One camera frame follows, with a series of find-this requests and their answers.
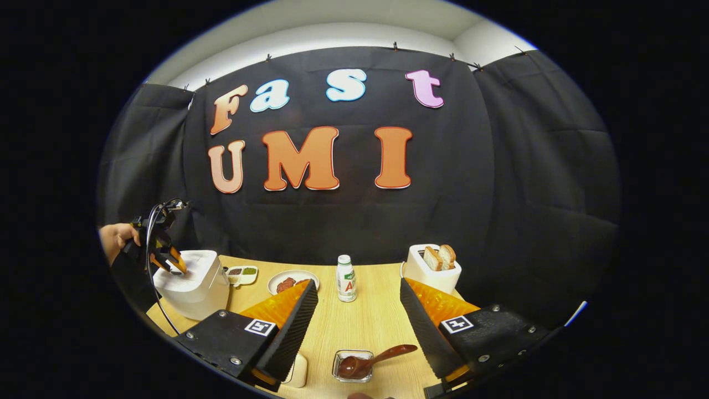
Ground white bottle with green label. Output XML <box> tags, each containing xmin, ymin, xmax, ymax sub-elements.
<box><xmin>336</xmin><ymin>254</ymin><xmax>357</xmax><ymax>303</ymax></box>

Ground white oval plate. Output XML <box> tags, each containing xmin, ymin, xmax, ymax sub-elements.
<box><xmin>267</xmin><ymin>269</ymin><xmax>320</xmax><ymax>296</ymax></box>

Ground white toaster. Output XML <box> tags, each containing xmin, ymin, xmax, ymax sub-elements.
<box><xmin>403</xmin><ymin>244</ymin><xmax>463</xmax><ymax>295</ymax></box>

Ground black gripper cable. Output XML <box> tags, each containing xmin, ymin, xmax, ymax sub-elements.
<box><xmin>144</xmin><ymin>199</ymin><xmax>186</xmax><ymax>336</ymax></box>

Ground white rice cooker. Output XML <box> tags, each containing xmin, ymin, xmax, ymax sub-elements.
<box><xmin>153</xmin><ymin>250</ymin><xmax>230</xmax><ymax>321</ymax></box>

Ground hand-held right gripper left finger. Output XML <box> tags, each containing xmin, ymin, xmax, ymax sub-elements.
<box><xmin>173</xmin><ymin>279</ymin><xmax>320</xmax><ymax>393</ymax></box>

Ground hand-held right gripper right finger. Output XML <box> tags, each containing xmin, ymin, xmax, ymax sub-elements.
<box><xmin>399</xmin><ymin>277</ymin><xmax>554</xmax><ymax>397</ymax></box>

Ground brown wooden spoon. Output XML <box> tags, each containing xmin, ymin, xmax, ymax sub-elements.
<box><xmin>337</xmin><ymin>344</ymin><xmax>419</xmax><ymax>381</ymax></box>

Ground small divided condiment dish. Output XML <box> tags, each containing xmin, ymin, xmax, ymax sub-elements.
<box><xmin>224</xmin><ymin>265</ymin><xmax>259</xmax><ymax>287</ymax></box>

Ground black backdrop cloth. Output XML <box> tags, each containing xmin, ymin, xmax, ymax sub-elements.
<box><xmin>97</xmin><ymin>46</ymin><xmax>621</xmax><ymax>333</ymax></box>

